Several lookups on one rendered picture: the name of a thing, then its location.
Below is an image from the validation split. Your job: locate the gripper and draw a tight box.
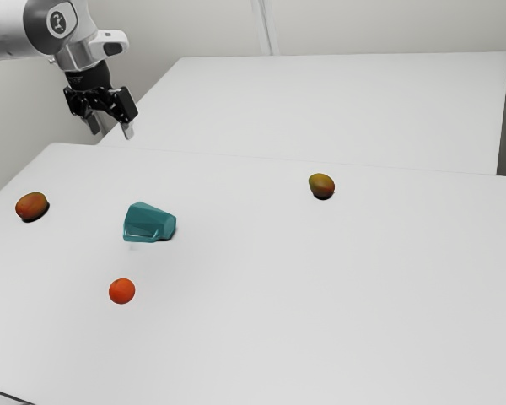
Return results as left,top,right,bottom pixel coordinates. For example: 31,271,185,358
62,61,139,141

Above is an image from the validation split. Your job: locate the teal faceted mug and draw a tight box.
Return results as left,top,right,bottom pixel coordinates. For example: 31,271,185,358
122,201,177,244

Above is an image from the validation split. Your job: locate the red-orange mango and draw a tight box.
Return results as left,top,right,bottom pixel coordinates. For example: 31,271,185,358
14,192,51,222

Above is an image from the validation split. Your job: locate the orange round fruit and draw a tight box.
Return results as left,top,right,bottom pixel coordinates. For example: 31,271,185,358
108,277,137,305

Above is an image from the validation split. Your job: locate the green-red mango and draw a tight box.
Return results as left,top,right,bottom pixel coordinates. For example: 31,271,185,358
307,172,336,201

